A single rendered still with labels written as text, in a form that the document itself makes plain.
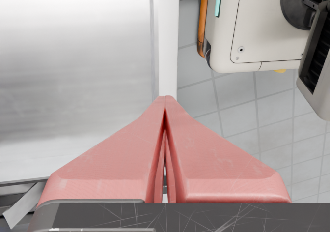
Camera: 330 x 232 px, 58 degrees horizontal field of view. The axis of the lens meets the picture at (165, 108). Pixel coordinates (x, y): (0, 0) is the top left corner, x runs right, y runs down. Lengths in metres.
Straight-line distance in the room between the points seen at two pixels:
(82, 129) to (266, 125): 1.44
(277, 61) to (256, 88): 0.42
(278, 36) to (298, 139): 0.94
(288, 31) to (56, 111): 0.90
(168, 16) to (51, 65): 0.13
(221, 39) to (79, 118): 0.75
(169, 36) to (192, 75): 1.07
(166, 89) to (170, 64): 0.03
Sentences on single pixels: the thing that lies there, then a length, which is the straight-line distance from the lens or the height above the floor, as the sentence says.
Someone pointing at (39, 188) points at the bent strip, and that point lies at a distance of 0.44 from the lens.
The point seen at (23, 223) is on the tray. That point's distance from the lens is 0.47.
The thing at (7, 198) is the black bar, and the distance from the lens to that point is 0.48.
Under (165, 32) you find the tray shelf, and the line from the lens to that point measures 0.32.
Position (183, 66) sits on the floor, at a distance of 1.36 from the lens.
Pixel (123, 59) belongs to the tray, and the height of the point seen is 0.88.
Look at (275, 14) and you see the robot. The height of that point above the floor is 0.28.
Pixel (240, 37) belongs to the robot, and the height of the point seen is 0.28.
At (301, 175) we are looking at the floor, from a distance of 2.20.
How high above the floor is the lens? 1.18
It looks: 53 degrees down
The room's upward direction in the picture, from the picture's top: 165 degrees clockwise
